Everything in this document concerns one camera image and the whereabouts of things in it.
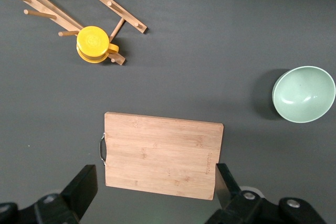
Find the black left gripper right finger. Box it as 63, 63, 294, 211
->
204, 163, 328, 224

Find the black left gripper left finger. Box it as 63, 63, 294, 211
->
0, 164, 98, 224

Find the bamboo cutting board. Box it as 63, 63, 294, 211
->
99, 111, 225, 201

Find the mint green bowl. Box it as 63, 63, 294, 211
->
271, 66, 336, 124

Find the yellow mug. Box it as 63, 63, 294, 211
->
76, 26, 120, 64

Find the wooden peg drying rack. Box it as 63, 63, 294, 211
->
0, 0, 148, 66

